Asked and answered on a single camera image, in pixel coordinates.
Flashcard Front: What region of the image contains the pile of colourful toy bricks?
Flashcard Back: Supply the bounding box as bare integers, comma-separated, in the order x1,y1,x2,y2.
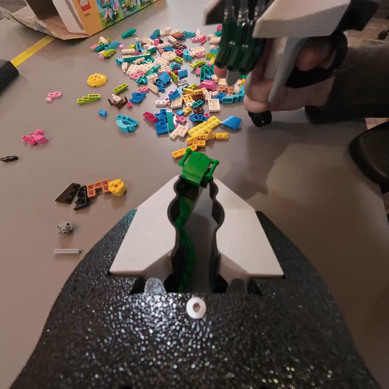
91,27,247,160

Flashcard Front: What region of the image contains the green toy brick build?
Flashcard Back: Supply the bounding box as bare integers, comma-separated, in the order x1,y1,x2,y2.
172,148,220,293

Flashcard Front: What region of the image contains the yellow round brick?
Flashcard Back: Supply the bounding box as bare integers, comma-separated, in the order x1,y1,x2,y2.
108,179,127,197

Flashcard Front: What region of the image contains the yellow tape strip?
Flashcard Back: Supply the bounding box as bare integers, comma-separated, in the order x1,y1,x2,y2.
10,35,56,67

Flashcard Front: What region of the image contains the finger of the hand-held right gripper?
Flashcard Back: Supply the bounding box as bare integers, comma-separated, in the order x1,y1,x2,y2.
204,0,227,25
252,0,351,38

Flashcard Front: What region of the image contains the pink brick cluster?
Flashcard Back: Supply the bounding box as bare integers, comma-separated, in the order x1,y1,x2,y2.
22,129,49,146

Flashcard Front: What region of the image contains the grey desk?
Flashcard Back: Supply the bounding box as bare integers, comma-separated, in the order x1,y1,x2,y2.
0,0,389,389

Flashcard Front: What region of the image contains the black rounded object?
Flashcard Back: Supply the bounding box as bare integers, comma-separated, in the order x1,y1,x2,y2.
0,59,19,93

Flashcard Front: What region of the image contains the dark green clear tube assembly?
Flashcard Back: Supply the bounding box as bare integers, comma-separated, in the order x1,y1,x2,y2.
214,0,269,76

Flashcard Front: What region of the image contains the orange-brown bracket plate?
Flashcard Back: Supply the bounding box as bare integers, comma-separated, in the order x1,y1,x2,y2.
86,178,111,195

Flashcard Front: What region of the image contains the black wedge plate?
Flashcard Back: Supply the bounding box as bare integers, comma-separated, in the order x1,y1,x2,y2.
55,183,81,204
73,185,89,211

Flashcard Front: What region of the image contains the person's right hand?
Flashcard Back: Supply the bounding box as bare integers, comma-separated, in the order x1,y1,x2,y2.
243,40,335,113

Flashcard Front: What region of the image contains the toy brick box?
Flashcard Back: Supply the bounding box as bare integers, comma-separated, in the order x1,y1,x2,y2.
0,0,161,41

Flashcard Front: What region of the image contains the cyan arch brick cluster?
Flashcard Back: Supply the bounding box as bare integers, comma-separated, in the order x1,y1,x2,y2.
115,114,139,134

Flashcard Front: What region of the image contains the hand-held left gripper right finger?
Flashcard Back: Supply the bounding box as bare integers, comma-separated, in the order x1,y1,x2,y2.
210,176,285,284

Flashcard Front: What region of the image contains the person's right forearm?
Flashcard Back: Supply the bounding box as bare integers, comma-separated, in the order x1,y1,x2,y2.
304,32,389,125

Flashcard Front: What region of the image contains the brown branch brick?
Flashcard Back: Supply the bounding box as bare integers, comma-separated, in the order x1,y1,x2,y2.
108,94,129,110

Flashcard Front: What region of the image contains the yellow dome brick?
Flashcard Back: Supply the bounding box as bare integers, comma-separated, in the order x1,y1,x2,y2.
87,73,108,88

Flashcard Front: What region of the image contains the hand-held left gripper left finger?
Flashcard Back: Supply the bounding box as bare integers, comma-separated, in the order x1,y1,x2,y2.
109,175,184,284

